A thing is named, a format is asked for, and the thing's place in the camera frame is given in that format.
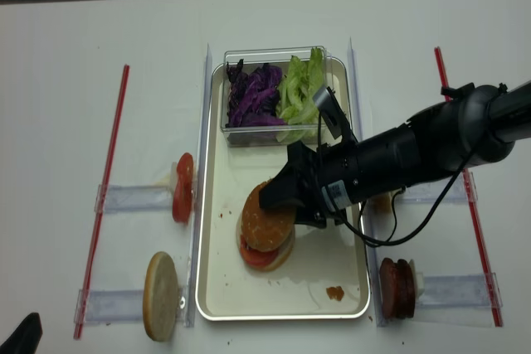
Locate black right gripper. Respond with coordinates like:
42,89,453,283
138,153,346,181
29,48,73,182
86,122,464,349
259,140,361,229

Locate sesame top bun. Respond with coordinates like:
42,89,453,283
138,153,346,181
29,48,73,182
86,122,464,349
241,181,296,252

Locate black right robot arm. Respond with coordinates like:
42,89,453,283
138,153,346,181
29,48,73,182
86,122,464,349
295,84,530,229

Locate tomato slice on bun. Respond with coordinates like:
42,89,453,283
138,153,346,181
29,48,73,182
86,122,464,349
240,244,279,268

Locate green lettuce pile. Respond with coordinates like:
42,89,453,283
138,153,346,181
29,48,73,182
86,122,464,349
275,47,325,144

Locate upright tomato slices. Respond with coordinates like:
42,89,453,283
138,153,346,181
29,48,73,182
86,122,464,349
170,153,194,224

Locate upright meat patties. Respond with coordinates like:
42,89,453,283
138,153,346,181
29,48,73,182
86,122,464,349
379,258,416,320

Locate white pusher block patties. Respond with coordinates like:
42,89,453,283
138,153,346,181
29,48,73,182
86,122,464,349
408,259,425,299

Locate bottom bun on tray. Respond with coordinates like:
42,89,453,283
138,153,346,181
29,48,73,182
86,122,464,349
236,217,295,272

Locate metal serving tray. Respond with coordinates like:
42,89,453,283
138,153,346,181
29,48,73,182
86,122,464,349
195,65,370,321

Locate clear plastic salad container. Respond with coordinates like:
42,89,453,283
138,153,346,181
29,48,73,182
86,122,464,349
220,46,334,147

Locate purple cabbage pile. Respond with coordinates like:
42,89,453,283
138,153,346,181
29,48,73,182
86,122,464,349
225,60,285,146

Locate food scrap on tray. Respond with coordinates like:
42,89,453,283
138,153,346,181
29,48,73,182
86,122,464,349
326,286,344,302

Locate right upper clear holder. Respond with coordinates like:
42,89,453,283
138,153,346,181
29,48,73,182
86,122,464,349
397,172,478,204

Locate clear holder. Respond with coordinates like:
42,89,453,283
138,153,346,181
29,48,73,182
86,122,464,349
416,274,503,309
74,289,144,325
397,172,478,204
94,185,173,214

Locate left upper clear holder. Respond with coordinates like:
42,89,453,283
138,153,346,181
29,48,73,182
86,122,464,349
94,185,173,214

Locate upright bun half left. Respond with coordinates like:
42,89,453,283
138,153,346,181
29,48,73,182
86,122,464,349
143,251,179,342

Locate left red strip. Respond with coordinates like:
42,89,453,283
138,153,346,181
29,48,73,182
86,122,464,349
73,65,130,341

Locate red strip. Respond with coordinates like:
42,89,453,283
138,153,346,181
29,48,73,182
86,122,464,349
73,65,130,341
433,46,504,327

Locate left lower clear holder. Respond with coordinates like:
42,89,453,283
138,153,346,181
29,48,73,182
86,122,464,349
74,289,144,325

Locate right red strip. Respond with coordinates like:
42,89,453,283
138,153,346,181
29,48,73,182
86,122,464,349
433,46,504,327

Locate right lower clear holder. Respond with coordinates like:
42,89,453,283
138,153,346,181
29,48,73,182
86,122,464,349
416,274,503,309

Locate black object bottom left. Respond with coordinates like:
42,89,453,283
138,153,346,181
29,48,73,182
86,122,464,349
1,313,43,354

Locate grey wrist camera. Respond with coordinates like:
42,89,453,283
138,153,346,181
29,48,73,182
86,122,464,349
313,86,355,141

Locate black cable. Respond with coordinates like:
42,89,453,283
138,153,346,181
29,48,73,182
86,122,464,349
314,117,472,248

